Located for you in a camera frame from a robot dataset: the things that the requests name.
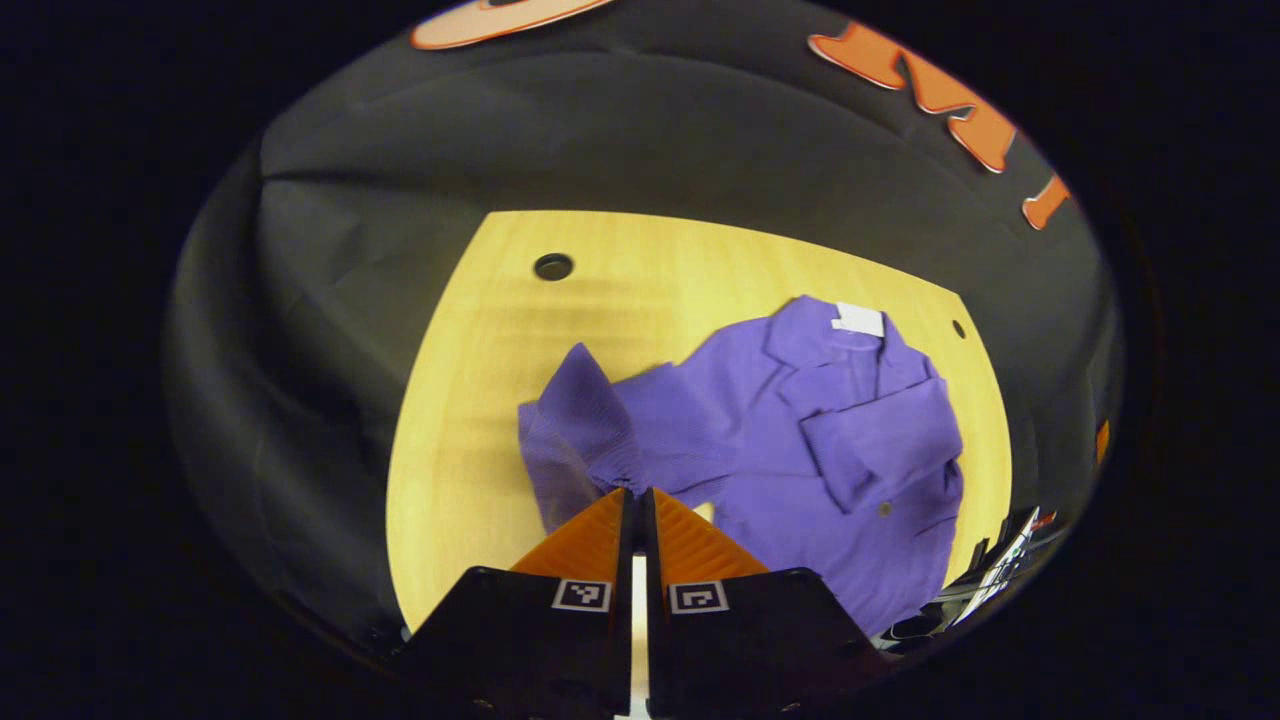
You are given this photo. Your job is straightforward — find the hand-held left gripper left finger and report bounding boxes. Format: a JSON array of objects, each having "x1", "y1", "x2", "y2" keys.
[{"x1": 393, "y1": 487, "x2": 635, "y2": 720}]

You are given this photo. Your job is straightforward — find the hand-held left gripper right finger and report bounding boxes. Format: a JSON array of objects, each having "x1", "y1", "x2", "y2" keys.
[{"x1": 642, "y1": 487, "x2": 889, "y2": 720}]

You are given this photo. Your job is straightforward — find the purple knit cardigan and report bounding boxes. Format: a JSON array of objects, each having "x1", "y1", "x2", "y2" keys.
[{"x1": 517, "y1": 294, "x2": 966, "y2": 638}]

